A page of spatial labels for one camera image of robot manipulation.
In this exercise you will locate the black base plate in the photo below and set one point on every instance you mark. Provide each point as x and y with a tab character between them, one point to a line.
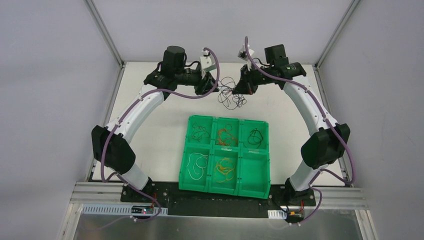
202	204

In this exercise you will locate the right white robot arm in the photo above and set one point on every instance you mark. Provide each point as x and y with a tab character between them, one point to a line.
328	138

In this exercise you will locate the green six-compartment tray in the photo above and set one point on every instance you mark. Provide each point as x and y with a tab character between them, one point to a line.
228	156

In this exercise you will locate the left white cable duct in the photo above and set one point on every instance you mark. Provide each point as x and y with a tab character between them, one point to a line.
123	210

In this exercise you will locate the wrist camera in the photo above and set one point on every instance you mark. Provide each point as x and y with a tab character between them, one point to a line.
207	62
243	53

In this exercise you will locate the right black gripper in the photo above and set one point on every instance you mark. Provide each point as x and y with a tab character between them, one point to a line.
247	81

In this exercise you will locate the aluminium frame rail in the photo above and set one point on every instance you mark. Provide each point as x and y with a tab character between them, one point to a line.
330	197

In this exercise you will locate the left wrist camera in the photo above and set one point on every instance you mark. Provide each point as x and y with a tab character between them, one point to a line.
207	62

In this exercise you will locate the white cable duct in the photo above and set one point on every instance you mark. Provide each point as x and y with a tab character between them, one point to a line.
123	210
277	214

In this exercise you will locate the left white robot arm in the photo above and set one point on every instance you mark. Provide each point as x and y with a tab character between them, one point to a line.
171	76

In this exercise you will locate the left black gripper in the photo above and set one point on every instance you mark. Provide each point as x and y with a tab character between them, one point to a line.
204	82

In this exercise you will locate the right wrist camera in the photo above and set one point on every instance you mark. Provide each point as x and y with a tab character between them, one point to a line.
243	53

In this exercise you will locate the right white cable duct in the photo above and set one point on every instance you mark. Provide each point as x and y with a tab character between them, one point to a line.
277	214

